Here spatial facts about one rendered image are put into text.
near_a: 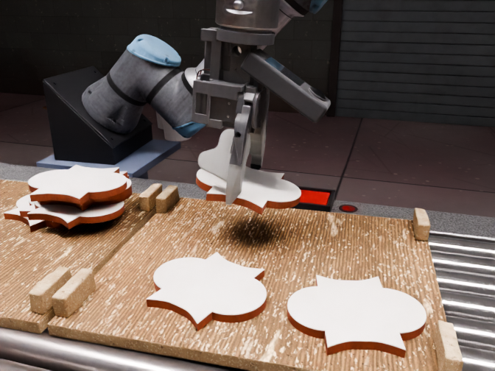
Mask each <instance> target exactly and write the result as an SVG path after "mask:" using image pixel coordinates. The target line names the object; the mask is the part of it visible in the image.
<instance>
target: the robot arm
mask: <svg viewBox="0 0 495 371"><path fill-rule="evenodd" d="M327 1H328V0H217V4H216V18H215V22H216V23H217V24H218V25H220V28H218V27H217V28H216V27H209V28H208V29H201V35H200V40H203V41H205V42H206V43H205V57H204V59H203V61H202V62H201V63H200V64H199V65H198V67H196V68H187V69H186V70H185V71H183V70H182V69H181V68H180V67H179V65H180V63H181V58H180V56H179V54H178V53H177V52H176V51H175V50H174V49H173V48H172V47H171V46H170V45H168V44H167V43H165V42H163V41H162V40H160V39H158V38H156V37H154V36H151V35H139V36H137V37H136V38H135V39H134V41H133V42H132V43H131V44H130V45H128V46H127V49H126V50H125V51H124V53H123V54H122V56H121V57H120V58H119V59H118V60H117V62H116V63H115V65H114V66H113V68H112V69H111V70H110V71H109V72H108V74H107V75H106V76H105V77H103V78H102V79H100V80H98V81H96V82H95V83H93V84H92V85H90V86H88V87H87V88H86V90H85V91H84V93H83V94H82V103H83V106H84V108H85V109H86V111H87V112H88V114H89V115H90V116H91V117H92V118H93V119H94V120H95V121H96V122H98V123H99V124H101V125H102V126H103V127H105V128H106V129H108V130H110V131H113V132H115V133H119V134H128V133H131V132H132V131H133V129H134V128H135V127H136V125H137V124H138V121H139V119H140V116H141V112H142V110H143V108H144V106H145V105H146V103H147V102H148V103H149V104H150V106H151V107H152V108H153V109H154V110H155V111H156V112H157V113H158V114H159V115H160V116H161V117H162V118H163V119H164V120H165V121H166V122H167V123H168V124H169V125H170V126H171V127H172V129H174V130H176V131H177V132H178V133H179V134H180V135H181V136H183V137H184V138H190V137H192V136H193V135H194V134H195V133H197V132H198V131H200V130H201V129H202V128H204V126H206V127H213V128H217V129H222V128H223V127H232V128H234V130H232V129H227V130H224V131H223V132H222V133H221V135H220V139H219V143H218V145H217V147H215V148H214V149H210V150H207V151H204V152H201V153H200V155H199V158H198V165H199V167H200V168H201V169H203V170H205V171H207V172H209V173H211V174H213V175H215V176H217V177H219V178H221V179H223V180H224V181H226V182H227V185H226V205H231V204H232V203H233V201H234V200H235V199H236V198H237V197H238V196H239V195H240V193H241V192H242V181H243V178H244V175H245V166H246V162H247V159H248V155H249V154H250V155H251V164H250V168H251V169H257V170H260V168H261V166H262V161H263V157H264V148H265V141H266V137H267V123H268V106H269V98H270V91H271V92H273V93H274V94H275V95H276V96H278V97H279V98H281V99H282V100H284V101H285V102H286V103H287V104H289V105H290V106H292V107H293V108H295V109H296V110H297V111H298V112H299V113H300V114H301V115H302V116H303V117H306V118H308V119H309V120H310V121H312V122H314V123H317V122H319V120H321V119H322V117H323V116H324V114H325V113H326V111H327V110H328V108H329V106H330V105H331V101H330V100H329V99H328V98H327V97H325V95H324V94H323V92H322V91H320V90H319V89H317V88H313V87H312V86H311V85H309V84H308V83H306V82H305V81H303V80H302V79H301V78H300V77H298V76H297V75H295V74H294V73H292V72H291V71H290V70H289V69H287V68H286V67H284V66H283V65H282V64H280V63H279V62H278V61H277V60H275V59H273V58H272V57H271V56H269V55H268V54H267V53H266V52H264V51H263V49H264V48H265V47H266V46H269V45H273V44H274V40H275V36H276V35H277V34H278V33H279V32H280V31H281V30H282V29H283V28H284V27H285V26H286V25H287V24H288V23H289V22H290V20H291V19H292V18H294V17H304V16H305V14H307V13H308V12H310V13H313V14H315V13H317V12H318V11H319V10H320V9H321V8H322V6H323V5H324V4H325V3H326V2H327Z"/></svg>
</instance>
